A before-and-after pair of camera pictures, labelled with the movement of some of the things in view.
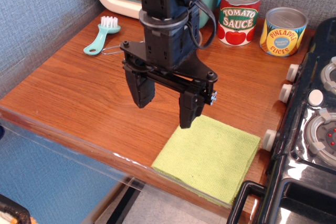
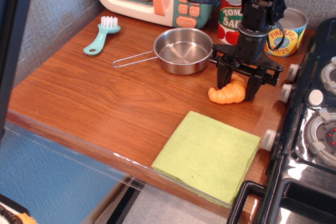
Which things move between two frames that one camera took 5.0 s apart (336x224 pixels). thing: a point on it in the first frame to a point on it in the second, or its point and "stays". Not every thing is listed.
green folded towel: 212,157 stays
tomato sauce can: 238,16 stays
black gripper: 171,55 to 249,57
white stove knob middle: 285,92 stays
